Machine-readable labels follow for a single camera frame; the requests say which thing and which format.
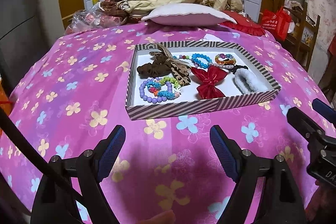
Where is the grey refrigerator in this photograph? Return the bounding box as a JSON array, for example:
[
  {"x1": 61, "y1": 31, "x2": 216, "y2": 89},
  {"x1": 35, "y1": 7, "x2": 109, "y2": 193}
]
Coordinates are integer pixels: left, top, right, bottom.
[{"x1": 1, "y1": 0, "x2": 49, "y2": 90}]

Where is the white paper sheet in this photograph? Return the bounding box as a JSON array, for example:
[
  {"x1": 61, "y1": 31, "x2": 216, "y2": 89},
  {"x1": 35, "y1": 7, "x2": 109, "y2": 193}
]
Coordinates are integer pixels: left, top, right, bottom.
[{"x1": 202, "y1": 34, "x2": 223, "y2": 42}]

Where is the white pillow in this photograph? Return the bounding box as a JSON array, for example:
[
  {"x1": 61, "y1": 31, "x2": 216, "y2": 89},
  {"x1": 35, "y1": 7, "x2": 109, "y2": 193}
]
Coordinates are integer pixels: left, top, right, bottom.
[{"x1": 142, "y1": 3, "x2": 237, "y2": 27}]

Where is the orange multicolour bead bracelet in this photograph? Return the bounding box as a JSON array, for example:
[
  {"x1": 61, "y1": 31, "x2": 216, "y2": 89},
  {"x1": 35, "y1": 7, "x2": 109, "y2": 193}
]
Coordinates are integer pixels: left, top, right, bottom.
[{"x1": 214, "y1": 53, "x2": 236, "y2": 66}]

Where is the red satin bow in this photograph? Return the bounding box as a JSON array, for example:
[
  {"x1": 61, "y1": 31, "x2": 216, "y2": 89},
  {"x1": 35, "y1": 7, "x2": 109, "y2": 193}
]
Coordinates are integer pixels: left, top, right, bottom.
[{"x1": 191, "y1": 65, "x2": 228, "y2": 100}]

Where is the right hand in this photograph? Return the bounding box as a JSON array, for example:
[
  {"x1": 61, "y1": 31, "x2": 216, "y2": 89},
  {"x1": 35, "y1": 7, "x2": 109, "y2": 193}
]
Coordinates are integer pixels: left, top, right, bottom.
[{"x1": 305, "y1": 180, "x2": 335, "y2": 221}]

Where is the red shopping bag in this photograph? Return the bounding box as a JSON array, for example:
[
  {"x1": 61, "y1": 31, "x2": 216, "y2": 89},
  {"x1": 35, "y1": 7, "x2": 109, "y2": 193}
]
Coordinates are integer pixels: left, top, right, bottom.
[{"x1": 261, "y1": 6, "x2": 291, "y2": 42}]

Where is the green bead bracelet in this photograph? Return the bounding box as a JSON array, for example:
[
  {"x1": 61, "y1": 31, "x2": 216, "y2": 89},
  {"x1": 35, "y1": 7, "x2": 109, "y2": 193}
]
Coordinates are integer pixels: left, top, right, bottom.
[{"x1": 159, "y1": 76, "x2": 182, "y2": 89}]

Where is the pink floral bed sheet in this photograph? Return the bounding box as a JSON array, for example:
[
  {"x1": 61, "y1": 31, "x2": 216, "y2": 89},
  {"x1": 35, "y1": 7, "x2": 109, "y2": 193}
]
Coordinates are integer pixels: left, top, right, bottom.
[{"x1": 10, "y1": 23, "x2": 335, "y2": 223}]

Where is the striped jewelry box tray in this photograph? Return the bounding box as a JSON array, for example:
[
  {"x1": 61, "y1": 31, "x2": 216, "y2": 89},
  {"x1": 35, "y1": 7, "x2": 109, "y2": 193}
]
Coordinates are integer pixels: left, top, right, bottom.
[{"x1": 125, "y1": 41, "x2": 281, "y2": 120}]

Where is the purple bead bracelet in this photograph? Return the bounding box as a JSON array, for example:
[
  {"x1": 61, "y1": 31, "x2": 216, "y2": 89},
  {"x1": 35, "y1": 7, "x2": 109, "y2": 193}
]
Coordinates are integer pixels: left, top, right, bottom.
[{"x1": 139, "y1": 77, "x2": 174, "y2": 104}]

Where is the blue bead bracelet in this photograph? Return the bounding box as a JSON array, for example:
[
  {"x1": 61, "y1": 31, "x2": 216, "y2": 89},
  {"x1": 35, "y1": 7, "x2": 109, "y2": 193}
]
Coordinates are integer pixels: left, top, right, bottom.
[{"x1": 191, "y1": 53, "x2": 213, "y2": 69}]

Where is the brown leopard ribbon bow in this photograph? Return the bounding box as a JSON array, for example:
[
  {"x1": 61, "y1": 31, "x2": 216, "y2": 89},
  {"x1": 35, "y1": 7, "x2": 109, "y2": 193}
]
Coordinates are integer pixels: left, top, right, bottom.
[{"x1": 150, "y1": 43, "x2": 191, "y2": 86}]

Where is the black cable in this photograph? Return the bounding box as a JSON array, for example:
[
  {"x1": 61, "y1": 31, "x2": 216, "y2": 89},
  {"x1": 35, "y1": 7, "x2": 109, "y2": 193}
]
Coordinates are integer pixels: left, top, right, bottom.
[{"x1": 0, "y1": 105, "x2": 87, "y2": 210}]

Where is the brown hair scrunchie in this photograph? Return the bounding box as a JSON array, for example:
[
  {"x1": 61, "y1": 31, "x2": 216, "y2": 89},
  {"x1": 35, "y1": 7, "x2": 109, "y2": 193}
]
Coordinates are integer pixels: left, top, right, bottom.
[{"x1": 137, "y1": 56, "x2": 171, "y2": 79}]

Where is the white fluffy hair scrunchie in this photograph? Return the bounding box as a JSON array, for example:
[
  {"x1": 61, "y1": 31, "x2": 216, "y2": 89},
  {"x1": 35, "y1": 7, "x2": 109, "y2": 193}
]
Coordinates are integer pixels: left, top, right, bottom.
[{"x1": 234, "y1": 68, "x2": 269, "y2": 94}]

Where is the black hair scrunchie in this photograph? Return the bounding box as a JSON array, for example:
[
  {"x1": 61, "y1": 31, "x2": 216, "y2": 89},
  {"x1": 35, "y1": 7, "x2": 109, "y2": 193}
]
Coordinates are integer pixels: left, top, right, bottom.
[{"x1": 225, "y1": 65, "x2": 248, "y2": 74}]

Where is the wooden shelf rack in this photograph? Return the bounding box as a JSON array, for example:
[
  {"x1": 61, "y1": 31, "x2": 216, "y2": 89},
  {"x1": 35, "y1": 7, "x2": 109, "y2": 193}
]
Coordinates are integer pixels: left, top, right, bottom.
[{"x1": 282, "y1": 2, "x2": 321, "y2": 71}]

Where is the left hand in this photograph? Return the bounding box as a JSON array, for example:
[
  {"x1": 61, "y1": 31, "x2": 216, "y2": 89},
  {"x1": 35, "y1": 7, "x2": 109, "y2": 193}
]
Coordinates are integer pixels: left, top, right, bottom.
[{"x1": 137, "y1": 210, "x2": 176, "y2": 224}]

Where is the clear plastic bag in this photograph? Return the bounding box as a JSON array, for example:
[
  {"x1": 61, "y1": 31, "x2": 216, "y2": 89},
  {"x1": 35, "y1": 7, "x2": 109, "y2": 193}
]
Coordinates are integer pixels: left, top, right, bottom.
[{"x1": 64, "y1": 2, "x2": 126, "y2": 35}]

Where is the clear crystal bead bracelet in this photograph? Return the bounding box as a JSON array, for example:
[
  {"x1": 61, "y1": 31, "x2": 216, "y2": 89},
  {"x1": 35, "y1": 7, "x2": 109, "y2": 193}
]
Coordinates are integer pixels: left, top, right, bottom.
[{"x1": 208, "y1": 62, "x2": 236, "y2": 70}]

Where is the red ruffled cushion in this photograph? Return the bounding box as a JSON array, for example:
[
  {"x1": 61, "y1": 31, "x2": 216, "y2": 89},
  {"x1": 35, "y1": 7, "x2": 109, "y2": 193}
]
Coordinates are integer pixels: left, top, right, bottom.
[{"x1": 221, "y1": 11, "x2": 265, "y2": 36}]

